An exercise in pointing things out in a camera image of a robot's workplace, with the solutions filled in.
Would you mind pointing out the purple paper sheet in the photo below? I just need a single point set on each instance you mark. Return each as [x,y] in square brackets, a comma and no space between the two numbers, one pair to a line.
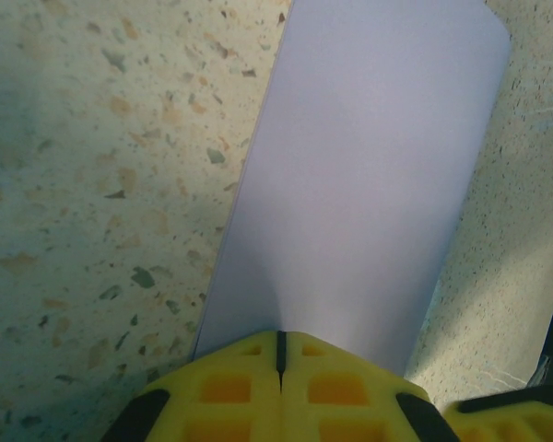
[350,161]

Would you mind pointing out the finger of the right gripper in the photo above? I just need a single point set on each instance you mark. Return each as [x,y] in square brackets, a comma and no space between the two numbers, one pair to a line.
[525,419]

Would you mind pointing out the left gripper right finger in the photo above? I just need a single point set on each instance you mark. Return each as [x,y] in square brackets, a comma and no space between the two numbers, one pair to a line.
[350,373]

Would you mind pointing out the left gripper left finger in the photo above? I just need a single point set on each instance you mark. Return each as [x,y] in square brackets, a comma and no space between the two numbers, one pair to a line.
[184,382]

